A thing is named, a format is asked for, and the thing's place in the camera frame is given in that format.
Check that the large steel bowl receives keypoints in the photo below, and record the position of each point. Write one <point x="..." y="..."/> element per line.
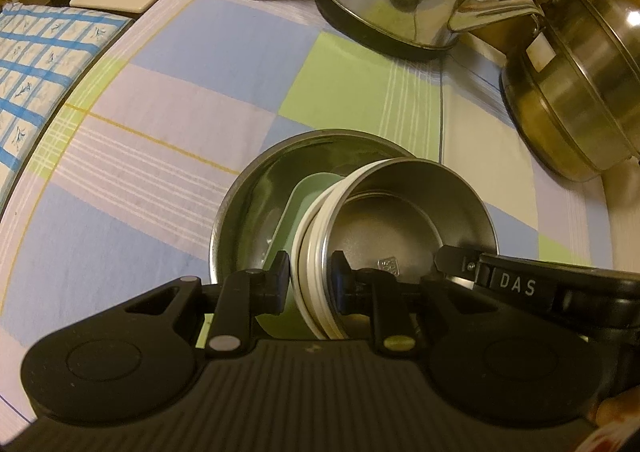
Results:
<point x="250" y="212"/>

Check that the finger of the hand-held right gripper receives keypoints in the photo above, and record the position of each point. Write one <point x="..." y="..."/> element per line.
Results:
<point x="452" y="262"/>

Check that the stainless steel steamer pot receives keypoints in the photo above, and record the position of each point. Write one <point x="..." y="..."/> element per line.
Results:
<point x="575" y="82"/>

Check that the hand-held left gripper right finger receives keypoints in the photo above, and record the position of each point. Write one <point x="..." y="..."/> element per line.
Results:
<point x="339" y="282"/>

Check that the green rectangular plate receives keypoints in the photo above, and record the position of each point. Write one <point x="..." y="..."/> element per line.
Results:
<point x="292" y="217"/>

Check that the cream ribbed bowl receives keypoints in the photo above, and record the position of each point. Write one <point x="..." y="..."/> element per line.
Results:
<point x="307" y="252"/>

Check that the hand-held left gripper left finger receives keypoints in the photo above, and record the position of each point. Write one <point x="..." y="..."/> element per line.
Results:
<point x="280" y="282"/>

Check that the person's right hand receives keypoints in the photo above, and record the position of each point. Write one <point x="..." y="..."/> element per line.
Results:
<point x="620" y="412"/>

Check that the blue checked cloth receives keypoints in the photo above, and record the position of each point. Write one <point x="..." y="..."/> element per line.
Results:
<point x="45" y="67"/>

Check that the plaid tablecloth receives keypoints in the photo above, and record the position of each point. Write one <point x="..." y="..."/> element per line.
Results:
<point x="165" y="97"/>

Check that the stainless steel bowl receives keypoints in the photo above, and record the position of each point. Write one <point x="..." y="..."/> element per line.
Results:
<point x="380" y="232"/>

